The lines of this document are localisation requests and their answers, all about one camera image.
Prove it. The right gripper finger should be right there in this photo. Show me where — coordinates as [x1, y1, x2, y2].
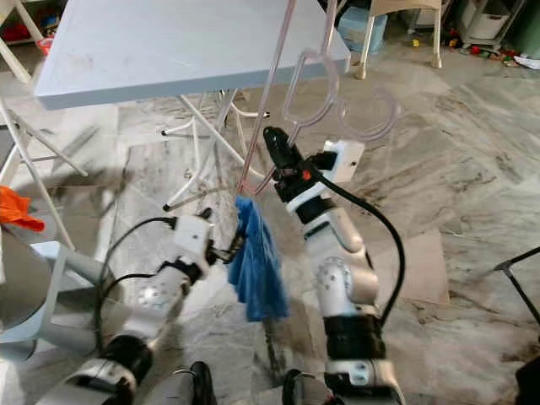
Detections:
[262, 126, 303, 176]

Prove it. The blue shirt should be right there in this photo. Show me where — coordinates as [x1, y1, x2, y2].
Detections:
[225, 195, 291, 324]

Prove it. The pink plastic hanger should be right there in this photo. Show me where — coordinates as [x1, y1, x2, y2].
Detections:
[234, 0, 402, 200]

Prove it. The robot left leg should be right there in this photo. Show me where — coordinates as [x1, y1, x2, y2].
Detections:
[162, 360, 218, 405]

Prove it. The robot leg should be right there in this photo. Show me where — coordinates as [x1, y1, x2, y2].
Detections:
[162, 360, 218, 405]
[281, 368, 340, 405]

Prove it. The light blue plastic container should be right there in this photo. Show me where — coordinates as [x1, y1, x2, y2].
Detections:
[337, 7, 388, 54]

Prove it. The light blue folding table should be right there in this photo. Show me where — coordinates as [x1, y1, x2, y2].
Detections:
[34, 0, 352, 212]

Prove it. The robot right leg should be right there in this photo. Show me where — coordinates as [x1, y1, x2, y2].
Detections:
[281, 368, 340, 405]

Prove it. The beige white high chair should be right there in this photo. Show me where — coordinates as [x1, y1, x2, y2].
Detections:
[353, 0, 445, 82]

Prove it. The orange garment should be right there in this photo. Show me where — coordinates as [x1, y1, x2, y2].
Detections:
[0, 186, 46, 234]

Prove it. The grey plastic drawer unit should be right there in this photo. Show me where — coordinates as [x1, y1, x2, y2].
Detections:
[451, 0, 516, 47]

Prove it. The white paper sheet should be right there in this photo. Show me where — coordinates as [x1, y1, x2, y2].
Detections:
[513, 54, 540, 71]

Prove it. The green plastic bin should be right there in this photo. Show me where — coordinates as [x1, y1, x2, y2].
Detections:
[506, 0, 540, 62]

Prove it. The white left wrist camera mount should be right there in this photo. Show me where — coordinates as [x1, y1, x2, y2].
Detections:
[175, 214, 215, 266]

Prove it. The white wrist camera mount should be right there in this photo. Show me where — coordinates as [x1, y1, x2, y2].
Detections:
[319, 138, 366, 186]
[175, 214, 215, 266]

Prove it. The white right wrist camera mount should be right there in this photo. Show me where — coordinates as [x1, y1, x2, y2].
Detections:
[319, 138, 366, 186]

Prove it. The beige chair frame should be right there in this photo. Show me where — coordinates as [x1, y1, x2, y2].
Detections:
[0, 0, 43, 85]

